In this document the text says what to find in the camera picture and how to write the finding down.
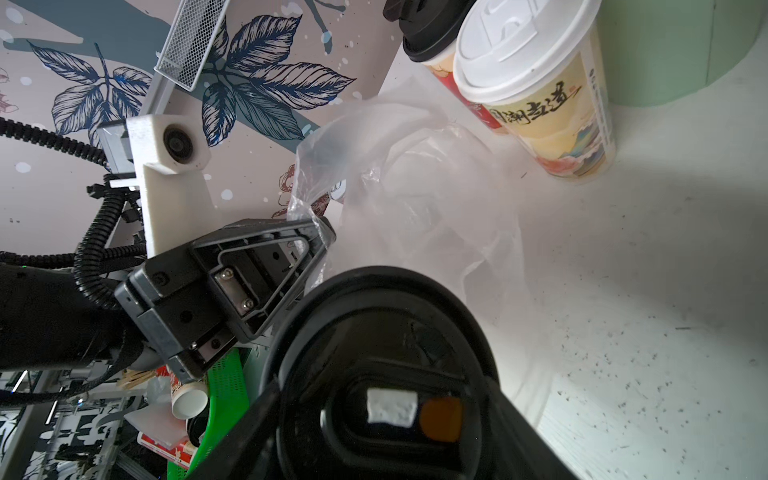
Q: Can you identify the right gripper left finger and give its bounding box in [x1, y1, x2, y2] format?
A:
[187, 378, 281, 480]

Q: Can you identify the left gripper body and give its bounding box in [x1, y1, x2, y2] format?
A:
[115, 245, 237, 383]

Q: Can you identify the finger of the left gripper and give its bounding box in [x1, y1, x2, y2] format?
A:
[190, 217, 336, 343]

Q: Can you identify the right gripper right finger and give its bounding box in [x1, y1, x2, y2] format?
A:
[486, 377, 577, 480]

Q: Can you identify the red cup black lid front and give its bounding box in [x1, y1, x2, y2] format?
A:
[263, 266, 498, 479]

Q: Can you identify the red cup black lid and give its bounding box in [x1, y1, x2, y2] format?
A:
[263, 266, 498, 479]
[383, 0, 508, 135]

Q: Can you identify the clear plastic carrier bag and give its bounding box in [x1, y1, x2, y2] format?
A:
[288, 79, 555, 424]

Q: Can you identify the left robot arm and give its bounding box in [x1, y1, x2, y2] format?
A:
[1, 115, 336, 383]

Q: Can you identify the yellow cup white lid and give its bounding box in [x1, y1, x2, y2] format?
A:
[454, 0, 616, 181]

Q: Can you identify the green straw holder cup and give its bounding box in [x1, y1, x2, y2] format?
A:
[597, 0, 767, 107]

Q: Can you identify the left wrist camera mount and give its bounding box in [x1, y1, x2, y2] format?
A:
[97, 114, 223, 257]

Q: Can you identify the white mesh wall shelf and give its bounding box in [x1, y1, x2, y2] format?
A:
[154, 0, 230, 92]

